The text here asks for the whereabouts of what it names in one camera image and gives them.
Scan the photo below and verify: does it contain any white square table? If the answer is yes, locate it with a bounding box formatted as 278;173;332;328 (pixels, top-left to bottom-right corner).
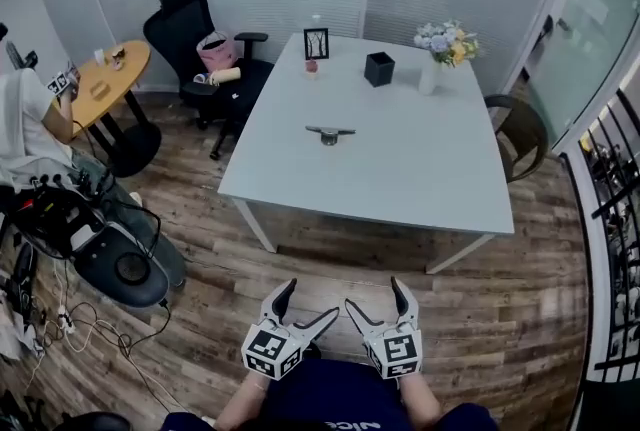
217;32;516;275

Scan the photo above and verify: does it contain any person's right forearm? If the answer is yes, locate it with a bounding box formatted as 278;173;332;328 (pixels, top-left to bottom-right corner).
397;371;444;431

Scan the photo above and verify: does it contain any person's left forearm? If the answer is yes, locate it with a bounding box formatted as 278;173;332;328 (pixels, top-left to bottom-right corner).
214;367;274;431

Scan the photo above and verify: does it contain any black metal railing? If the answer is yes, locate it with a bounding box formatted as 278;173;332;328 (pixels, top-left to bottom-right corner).
558;88;640;384

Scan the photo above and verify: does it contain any white vase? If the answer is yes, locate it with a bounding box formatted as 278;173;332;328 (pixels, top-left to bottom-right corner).
418;60;443;96

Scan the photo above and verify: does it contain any dark wooden chair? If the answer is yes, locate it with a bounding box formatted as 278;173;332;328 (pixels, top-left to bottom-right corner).
483;93;550;184

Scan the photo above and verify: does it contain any pink bag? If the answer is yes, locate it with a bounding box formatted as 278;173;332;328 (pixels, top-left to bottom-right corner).
195;30;238;73

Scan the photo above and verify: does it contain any black round-seat chair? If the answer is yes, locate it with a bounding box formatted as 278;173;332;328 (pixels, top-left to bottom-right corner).
0;171;171;310

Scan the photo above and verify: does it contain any round wooden table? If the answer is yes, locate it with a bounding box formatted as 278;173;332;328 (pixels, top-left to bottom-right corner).
64;39;163;179

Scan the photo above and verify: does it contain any rolled beige cloth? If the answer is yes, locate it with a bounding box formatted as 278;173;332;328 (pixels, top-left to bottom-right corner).
207;66;242;87

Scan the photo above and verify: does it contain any person's dark blue shirt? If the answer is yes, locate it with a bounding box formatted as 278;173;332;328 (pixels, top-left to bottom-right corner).
162;354;501;431

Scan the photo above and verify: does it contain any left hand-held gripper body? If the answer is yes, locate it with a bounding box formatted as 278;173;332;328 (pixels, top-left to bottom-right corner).
241;316;316;381

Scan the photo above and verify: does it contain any black mesh office chair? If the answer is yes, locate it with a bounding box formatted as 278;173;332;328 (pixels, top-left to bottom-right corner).
142;0;275;161

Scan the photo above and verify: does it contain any metal clip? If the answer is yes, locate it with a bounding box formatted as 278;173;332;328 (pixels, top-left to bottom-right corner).
305;124;357;147

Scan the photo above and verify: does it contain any white power strip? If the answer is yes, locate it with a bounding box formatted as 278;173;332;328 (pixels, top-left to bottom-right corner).
55;306;76;336

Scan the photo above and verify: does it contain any white cable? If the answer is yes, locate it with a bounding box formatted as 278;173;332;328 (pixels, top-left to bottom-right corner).
19;263;189;415

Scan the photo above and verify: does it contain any black cable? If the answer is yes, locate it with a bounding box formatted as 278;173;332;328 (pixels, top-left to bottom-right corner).
97;196;174;360

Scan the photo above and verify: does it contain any black picture frame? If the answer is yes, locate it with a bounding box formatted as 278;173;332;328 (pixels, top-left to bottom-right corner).
303;27;331;62

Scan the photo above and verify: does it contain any black square pen holder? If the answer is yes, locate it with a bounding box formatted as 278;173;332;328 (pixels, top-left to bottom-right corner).
363;51;396;88

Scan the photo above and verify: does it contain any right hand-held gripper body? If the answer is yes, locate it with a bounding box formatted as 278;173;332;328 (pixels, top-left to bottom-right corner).
363;318;424;380

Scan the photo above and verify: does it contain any pastel flower bouquet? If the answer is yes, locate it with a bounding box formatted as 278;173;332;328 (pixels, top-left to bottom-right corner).
413;19;481;68

